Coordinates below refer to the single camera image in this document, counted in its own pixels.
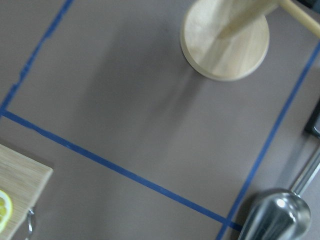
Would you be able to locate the wooden stand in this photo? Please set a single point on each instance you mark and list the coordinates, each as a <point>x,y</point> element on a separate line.
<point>227,40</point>

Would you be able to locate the wooden cutting board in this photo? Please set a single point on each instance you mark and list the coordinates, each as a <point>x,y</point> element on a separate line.
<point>23,180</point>

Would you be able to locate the metal scoop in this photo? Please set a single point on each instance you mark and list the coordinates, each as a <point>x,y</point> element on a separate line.
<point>282,214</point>

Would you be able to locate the dark tray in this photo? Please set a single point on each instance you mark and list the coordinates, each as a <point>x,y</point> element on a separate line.
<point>313,124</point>

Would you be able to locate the lemon slice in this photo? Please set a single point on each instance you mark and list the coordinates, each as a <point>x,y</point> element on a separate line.
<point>6,209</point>

